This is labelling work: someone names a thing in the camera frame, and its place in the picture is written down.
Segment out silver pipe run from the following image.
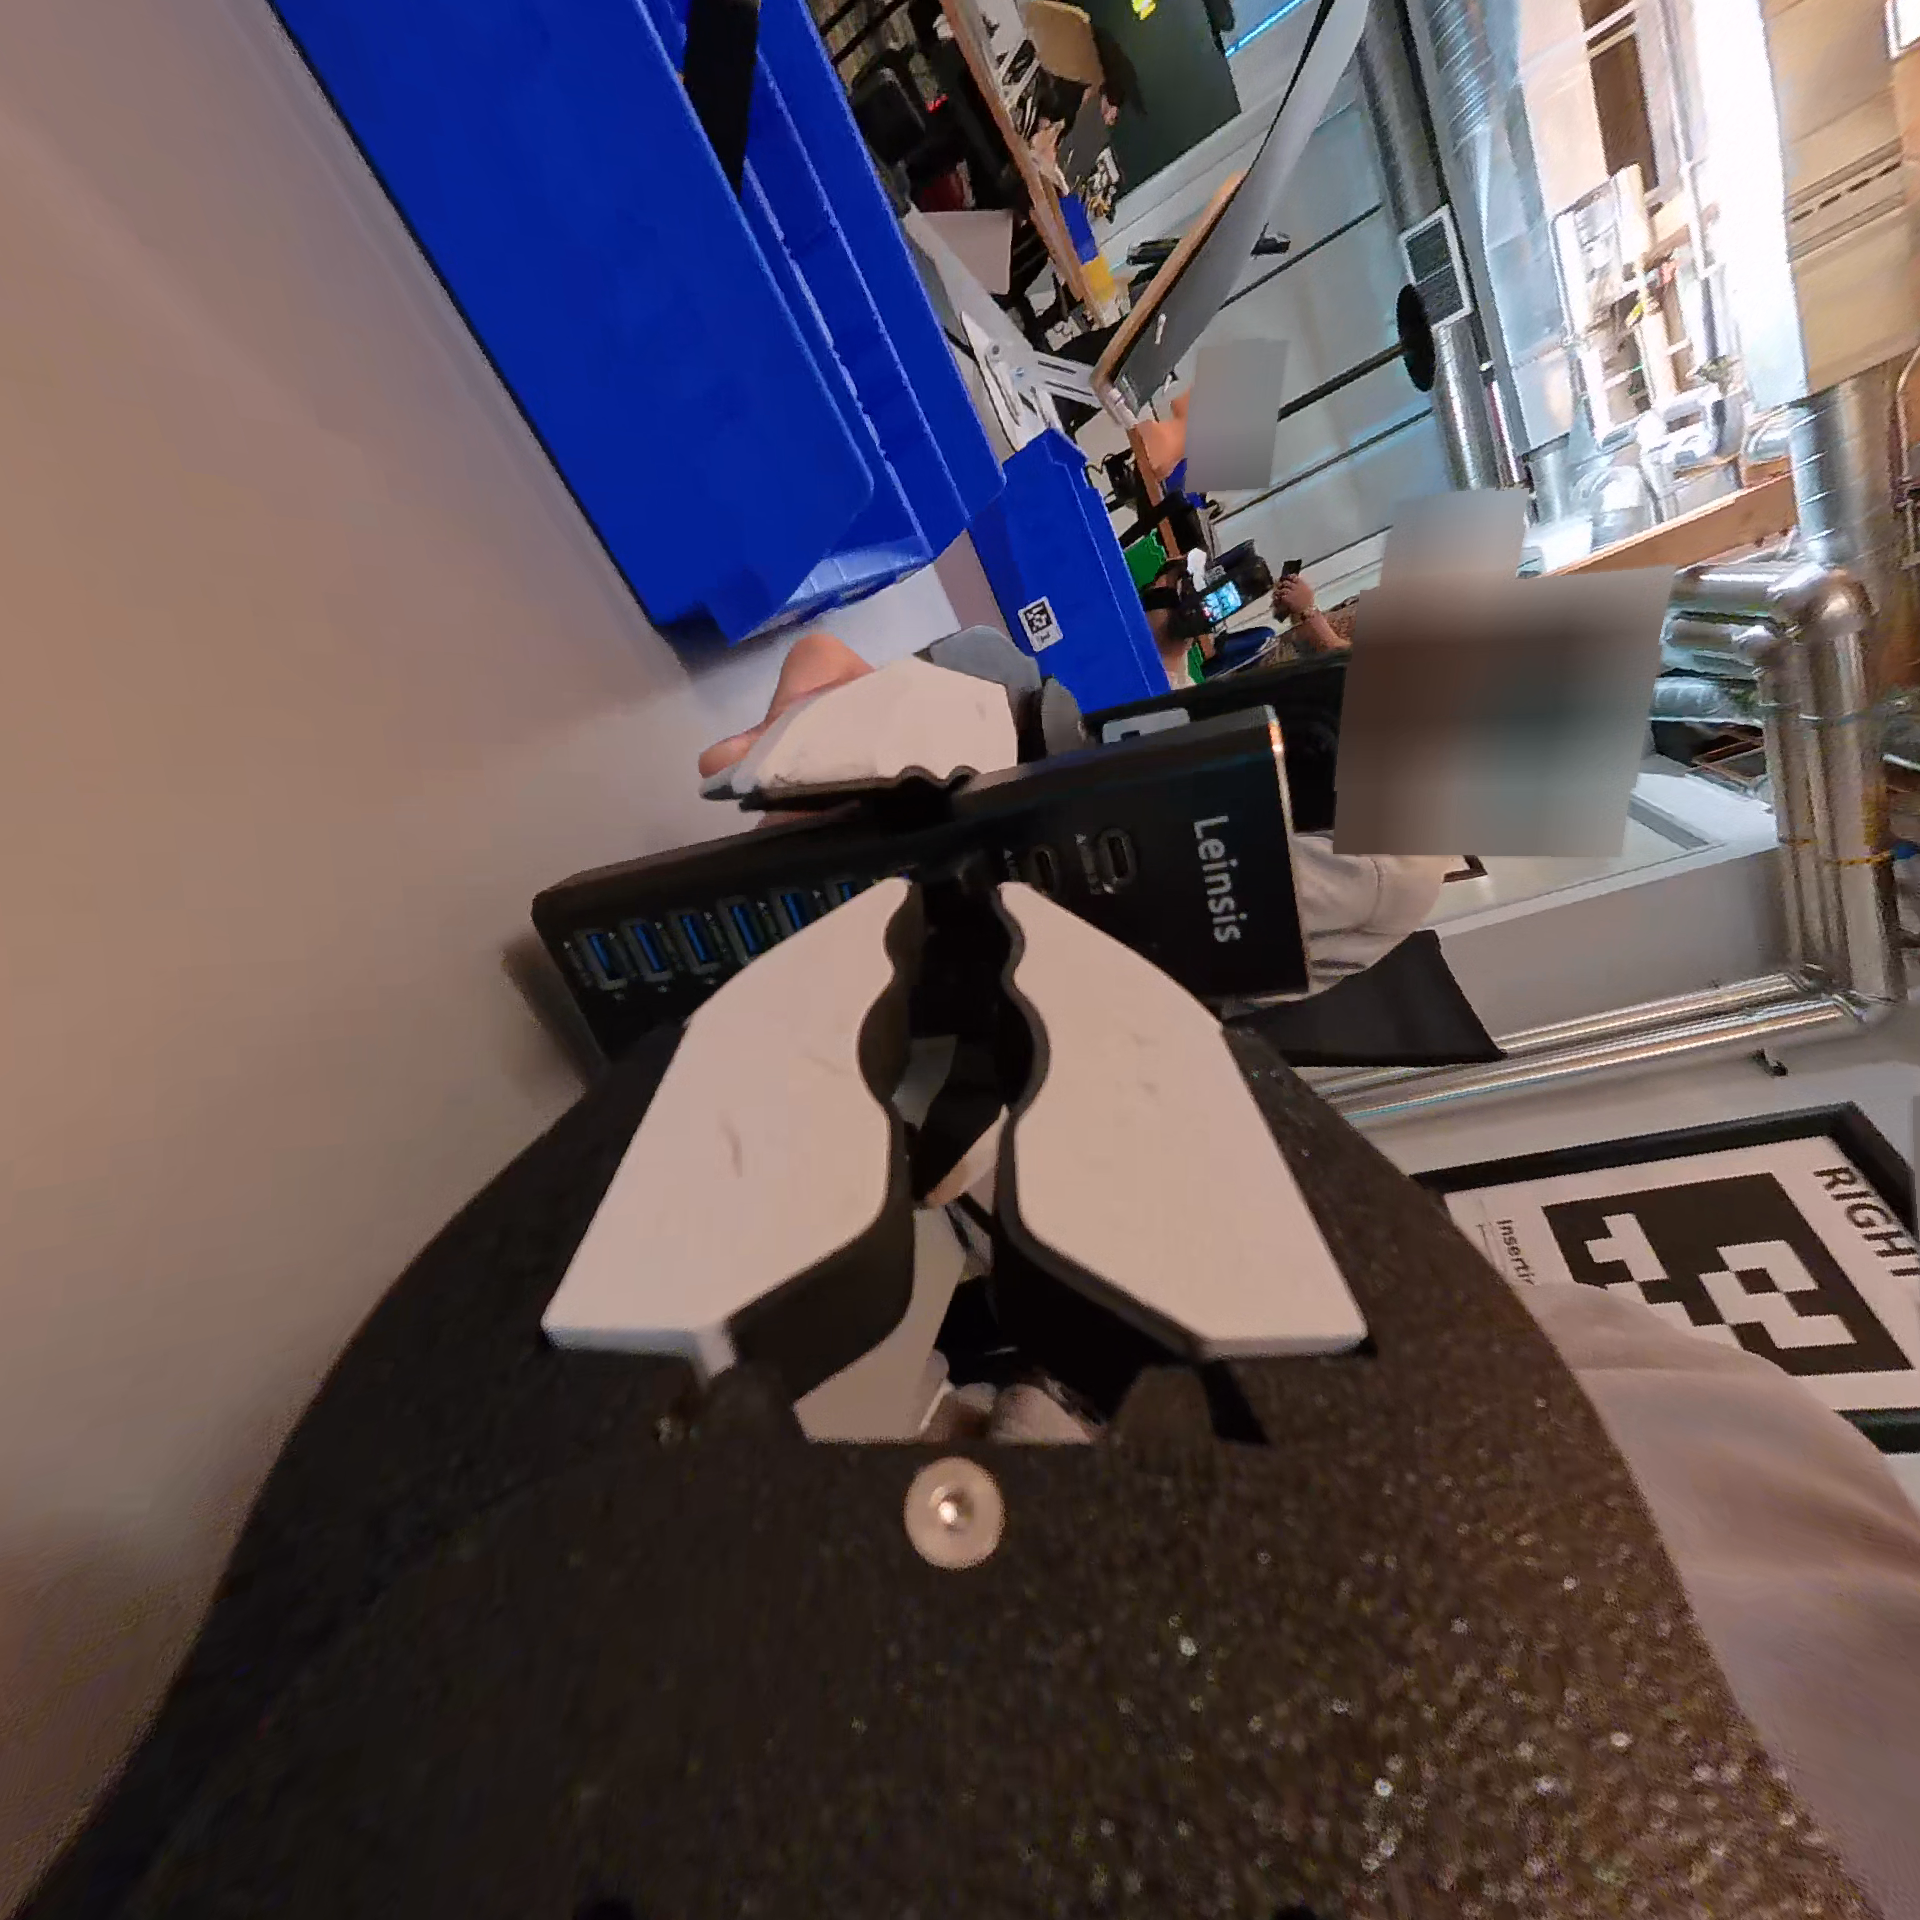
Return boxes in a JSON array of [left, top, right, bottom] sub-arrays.
[[1318, 379, 1920, 1119]]

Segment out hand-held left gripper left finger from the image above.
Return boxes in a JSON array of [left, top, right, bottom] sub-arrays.
[[538, 877, 922, 1377]]

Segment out person's right hand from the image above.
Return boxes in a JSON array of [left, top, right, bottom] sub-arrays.
[[697, 630, 881, 795]]

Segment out blue plastic bin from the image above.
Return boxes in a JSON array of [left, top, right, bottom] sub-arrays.
[[269, 0, 1011, 650]]

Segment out framed black white tag poster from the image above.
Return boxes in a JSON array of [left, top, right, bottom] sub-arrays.
[[1418, 1102, 1920, 1459]]

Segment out black USB cable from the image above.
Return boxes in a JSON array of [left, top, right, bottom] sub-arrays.
[[901, 862, 1028, 1185]]

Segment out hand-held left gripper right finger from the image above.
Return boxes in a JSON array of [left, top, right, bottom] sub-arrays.
[[990, 877, 1373, 1360]]

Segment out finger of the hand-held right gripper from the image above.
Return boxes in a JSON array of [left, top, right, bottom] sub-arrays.
[[741, 661, 1026, 823]]

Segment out metallic black multiport USB hub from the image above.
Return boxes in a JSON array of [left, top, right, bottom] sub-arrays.
[[531, 705, 1318, 1066]]

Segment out blue bin with tag sticker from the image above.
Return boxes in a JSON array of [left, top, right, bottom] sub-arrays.
[[969, 422, 1182, 700]]

